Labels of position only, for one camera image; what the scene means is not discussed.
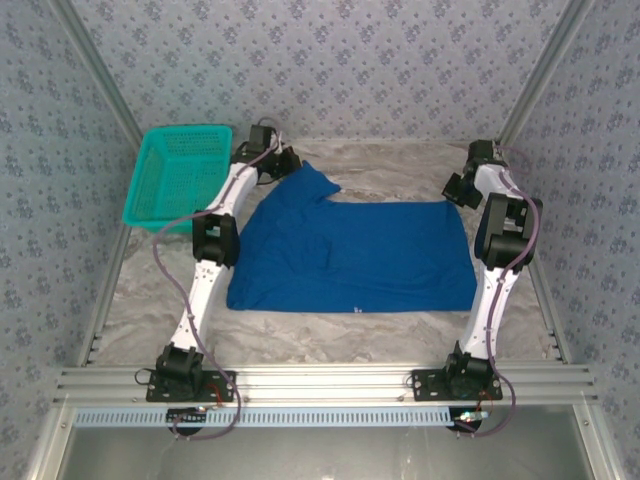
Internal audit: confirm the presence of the teal plastic basket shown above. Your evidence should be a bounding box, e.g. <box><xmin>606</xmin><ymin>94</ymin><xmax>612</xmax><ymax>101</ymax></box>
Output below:
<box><xmin>122</xmin><ymin>124</ymin><xmax>235</xmax><ymax>236</ymax></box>

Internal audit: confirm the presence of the small black controller board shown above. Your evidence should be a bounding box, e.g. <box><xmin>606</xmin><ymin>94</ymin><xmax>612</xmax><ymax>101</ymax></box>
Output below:
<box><xmin>451</xmin><ymin>408</ymin><xmax>489</xmax><ymax>432</ymax></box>
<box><xmin>166</xmin><ymin>407</ymin><xmax>209</xmax><ymax>427</ymax></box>

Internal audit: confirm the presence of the slotted grey cable duct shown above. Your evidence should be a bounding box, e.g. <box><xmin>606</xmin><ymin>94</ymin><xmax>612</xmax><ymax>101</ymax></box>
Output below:
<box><xmin>73</xmin><ymin>405</ymin><xmax>454</xmax><ymax>429</ymax></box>

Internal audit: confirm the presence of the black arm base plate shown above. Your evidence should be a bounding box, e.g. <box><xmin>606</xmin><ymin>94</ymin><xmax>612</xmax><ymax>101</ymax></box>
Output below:
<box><xmin>146</xmin><ymin>370</ymin><xmax>237</xmax><ymax>403</ymax></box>
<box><xmin>411</xmin><ymin>368</ymin><xmax>504</xmax><ymax>403</ymax></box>

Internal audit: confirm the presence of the grey metal panel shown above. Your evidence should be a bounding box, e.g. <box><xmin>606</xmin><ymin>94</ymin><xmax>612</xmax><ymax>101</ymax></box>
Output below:
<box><xmin>29</xmin><ymin>404</ymin><xmax>621</xmax><ymax>480</ymax></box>

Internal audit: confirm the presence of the aluminium cross rail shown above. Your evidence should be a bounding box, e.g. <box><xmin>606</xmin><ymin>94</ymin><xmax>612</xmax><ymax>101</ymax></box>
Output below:
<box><xmin>54</xmin><ymin>363</ymin><xmax>599</xmax><ymax>407</ymax></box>

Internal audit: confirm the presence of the blue t-shirt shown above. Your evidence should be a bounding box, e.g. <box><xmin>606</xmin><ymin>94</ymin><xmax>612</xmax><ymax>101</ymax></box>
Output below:
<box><xmin>225</xmin><ymin>159</ymin><xmax>477</xmax><ymax>315</ymax></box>

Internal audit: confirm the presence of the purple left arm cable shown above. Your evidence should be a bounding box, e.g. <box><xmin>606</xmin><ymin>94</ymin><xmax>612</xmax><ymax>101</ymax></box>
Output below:
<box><xmin>152</xmin><ymin>116</ymin><xmax>284</xmax><ymax>442</ymax></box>

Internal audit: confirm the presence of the aluminium frame post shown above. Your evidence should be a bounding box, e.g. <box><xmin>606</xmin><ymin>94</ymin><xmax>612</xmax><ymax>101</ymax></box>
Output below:
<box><xmin>494</xmin><ymin>0</ymin><xmax>596</xmax><ymax>154</ymax></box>
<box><xmin>49</xmin><ymin>0</ymin><xmax>152</xmax><ymax>154</ymax></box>

